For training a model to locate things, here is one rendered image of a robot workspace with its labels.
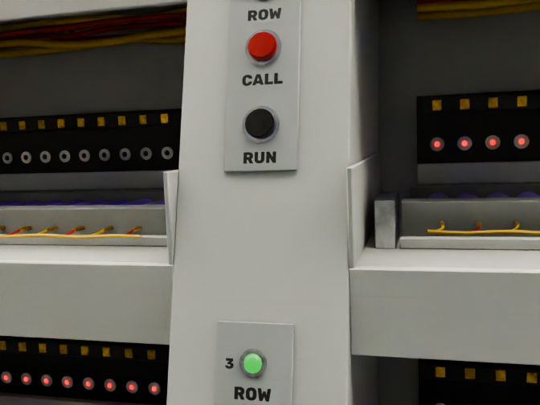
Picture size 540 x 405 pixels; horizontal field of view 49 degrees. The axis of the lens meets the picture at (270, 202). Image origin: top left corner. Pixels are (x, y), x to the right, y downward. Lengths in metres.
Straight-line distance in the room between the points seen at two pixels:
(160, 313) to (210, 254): 0.04
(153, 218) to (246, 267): 0.10
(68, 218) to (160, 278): 0.11
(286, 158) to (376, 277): 0.08
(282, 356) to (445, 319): 0.08
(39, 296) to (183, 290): 0.09
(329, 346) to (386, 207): 0.09
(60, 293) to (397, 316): 0.19
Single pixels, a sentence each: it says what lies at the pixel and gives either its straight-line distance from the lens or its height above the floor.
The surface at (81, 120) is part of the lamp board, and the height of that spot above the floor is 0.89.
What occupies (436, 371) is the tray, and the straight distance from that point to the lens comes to 0.47.
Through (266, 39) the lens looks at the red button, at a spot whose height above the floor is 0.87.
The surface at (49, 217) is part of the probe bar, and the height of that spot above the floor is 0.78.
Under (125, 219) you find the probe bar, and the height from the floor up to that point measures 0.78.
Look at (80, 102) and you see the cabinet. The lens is 0.62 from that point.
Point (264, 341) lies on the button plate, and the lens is 0.31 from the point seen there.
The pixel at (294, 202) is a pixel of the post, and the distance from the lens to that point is 0.31.
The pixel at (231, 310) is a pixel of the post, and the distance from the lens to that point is 0.31.
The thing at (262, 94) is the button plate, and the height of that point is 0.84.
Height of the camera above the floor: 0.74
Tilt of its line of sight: 8 degrees up
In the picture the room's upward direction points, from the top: 2 degrees clockwise
